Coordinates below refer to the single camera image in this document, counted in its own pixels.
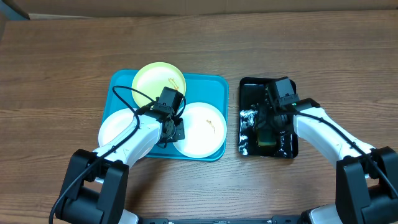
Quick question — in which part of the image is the green yellow sponge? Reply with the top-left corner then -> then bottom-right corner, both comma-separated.
257,129 -> 277,147

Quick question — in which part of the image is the white plate with pink rim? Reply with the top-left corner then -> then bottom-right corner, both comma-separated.
98,108 -> 134,147

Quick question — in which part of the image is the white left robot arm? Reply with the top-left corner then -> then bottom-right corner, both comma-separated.
49,108 -> 184,224

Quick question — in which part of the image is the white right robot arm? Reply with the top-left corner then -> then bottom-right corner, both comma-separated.
254,98 -> 397,224

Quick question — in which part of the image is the black water tray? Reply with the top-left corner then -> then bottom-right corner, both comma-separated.
238,77 -> 299,159

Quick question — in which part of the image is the blue plastic tray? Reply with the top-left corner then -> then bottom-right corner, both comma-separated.
101,69 -> 229,160

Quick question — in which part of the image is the yellow-green plate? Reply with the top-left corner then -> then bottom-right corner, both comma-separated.
131,62 -> 187,100

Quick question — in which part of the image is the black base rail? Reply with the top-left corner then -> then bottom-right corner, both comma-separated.
138,215 -> 308,224

